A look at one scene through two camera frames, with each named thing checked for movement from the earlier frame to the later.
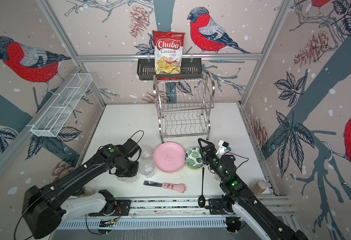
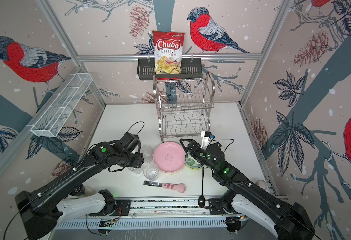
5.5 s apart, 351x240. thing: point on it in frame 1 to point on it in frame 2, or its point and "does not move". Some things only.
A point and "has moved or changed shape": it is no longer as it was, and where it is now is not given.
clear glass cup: x=147 y=167 has moved or changed shape
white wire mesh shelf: x=61 y=104 does not move
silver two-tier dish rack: x=184 y=105 does not move
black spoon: x=201 y=201 does not move
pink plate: x=169 y=157 does not move
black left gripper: x=133 y=173 to x=139 y=160
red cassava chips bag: x=168 y=47 does not move
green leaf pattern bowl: x=193 y=158 does not move
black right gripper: x=211 y=148 to x=191 y=147
